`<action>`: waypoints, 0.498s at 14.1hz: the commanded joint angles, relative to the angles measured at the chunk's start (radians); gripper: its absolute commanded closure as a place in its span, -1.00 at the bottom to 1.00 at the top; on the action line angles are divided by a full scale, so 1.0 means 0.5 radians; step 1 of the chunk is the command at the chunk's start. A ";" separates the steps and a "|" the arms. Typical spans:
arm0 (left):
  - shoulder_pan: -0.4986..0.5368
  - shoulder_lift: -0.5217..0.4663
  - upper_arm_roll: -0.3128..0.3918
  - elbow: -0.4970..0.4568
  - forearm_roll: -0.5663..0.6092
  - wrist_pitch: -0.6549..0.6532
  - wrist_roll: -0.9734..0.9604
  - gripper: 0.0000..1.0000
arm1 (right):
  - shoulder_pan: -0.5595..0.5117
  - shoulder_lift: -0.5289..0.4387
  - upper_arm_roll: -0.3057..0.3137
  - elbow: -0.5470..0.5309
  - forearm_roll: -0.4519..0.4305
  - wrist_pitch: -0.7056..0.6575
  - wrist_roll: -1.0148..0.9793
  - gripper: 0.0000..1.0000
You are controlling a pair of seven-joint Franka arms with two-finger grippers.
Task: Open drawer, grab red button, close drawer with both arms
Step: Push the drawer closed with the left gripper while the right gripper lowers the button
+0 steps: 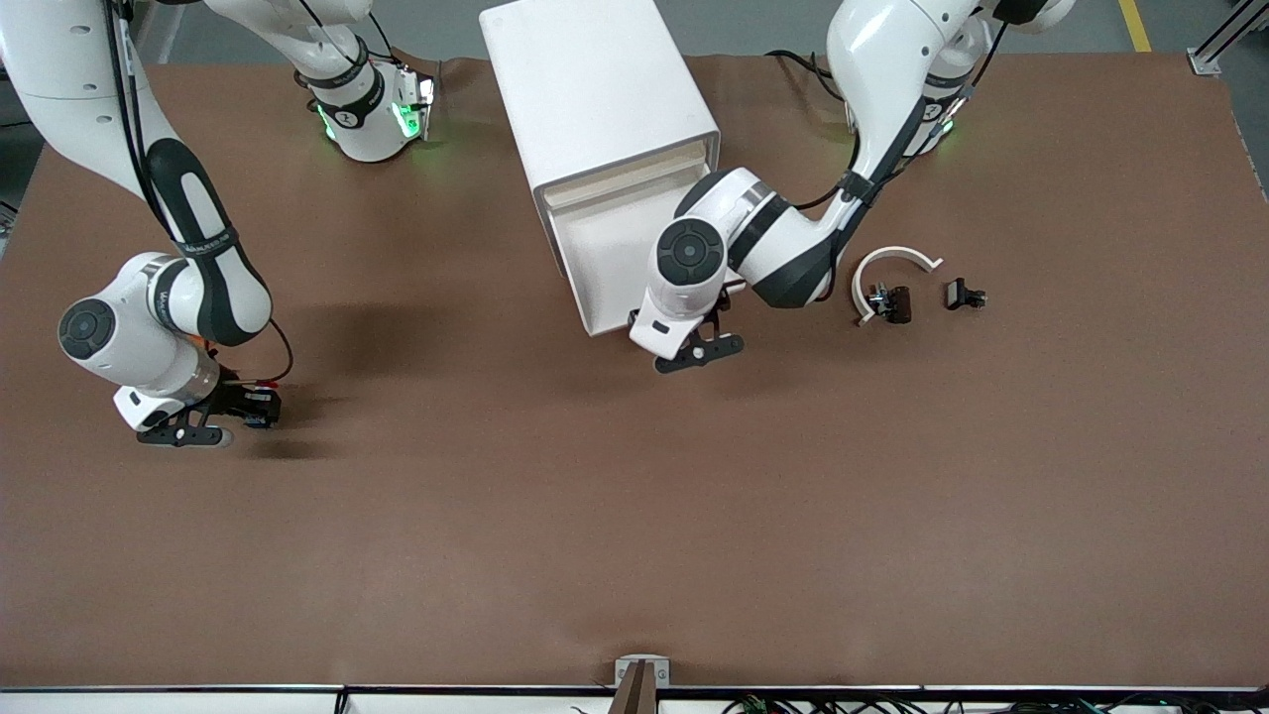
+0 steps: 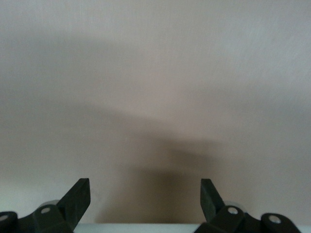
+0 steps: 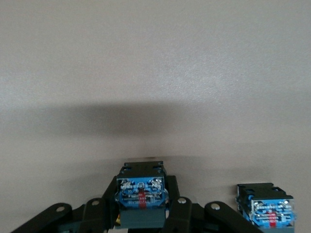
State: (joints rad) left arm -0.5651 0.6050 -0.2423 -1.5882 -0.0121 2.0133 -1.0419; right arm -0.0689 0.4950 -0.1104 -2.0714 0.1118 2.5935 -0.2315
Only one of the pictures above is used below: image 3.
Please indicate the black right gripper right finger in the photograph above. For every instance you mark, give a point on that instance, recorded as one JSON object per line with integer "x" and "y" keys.
{"x": 182, "y": 216}

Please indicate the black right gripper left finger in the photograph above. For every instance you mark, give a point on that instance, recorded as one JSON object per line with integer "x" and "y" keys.
{"x": 92, "y": 216}

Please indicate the push button blue contact block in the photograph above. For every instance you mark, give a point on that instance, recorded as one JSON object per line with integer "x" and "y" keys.
{"x": 141, "y": 191}

